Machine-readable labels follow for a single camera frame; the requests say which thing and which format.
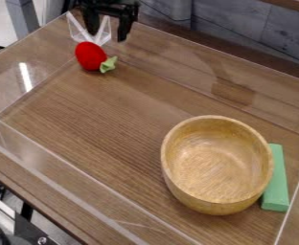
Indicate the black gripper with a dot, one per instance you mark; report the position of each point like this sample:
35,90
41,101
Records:
110,7

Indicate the red plush strawberry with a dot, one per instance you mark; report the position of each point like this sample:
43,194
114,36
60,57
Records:
92,57

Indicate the wooden bowl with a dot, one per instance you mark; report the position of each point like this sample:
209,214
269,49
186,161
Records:
217,163

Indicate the green rectangular block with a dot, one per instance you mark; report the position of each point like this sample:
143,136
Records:
274,199

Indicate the clear acrylic corner bracket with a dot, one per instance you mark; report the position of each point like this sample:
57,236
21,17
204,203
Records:
83,34

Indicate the clear acrylic tray wall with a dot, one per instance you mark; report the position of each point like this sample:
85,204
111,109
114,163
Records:
81,133

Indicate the black metal bracket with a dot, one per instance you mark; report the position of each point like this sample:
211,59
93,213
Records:
28,234

